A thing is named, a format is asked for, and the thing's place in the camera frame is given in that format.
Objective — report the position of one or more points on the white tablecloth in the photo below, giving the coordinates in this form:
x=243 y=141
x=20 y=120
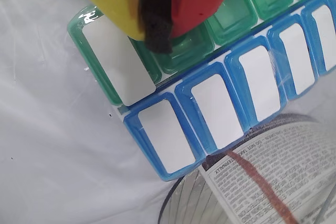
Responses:
x=52 y=155

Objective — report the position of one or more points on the green blue weekly pill organizer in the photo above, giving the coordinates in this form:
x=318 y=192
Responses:
x=210 y=98

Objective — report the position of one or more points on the round clear labelled container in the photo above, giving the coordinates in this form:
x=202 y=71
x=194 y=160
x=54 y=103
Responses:
x=262 y=182

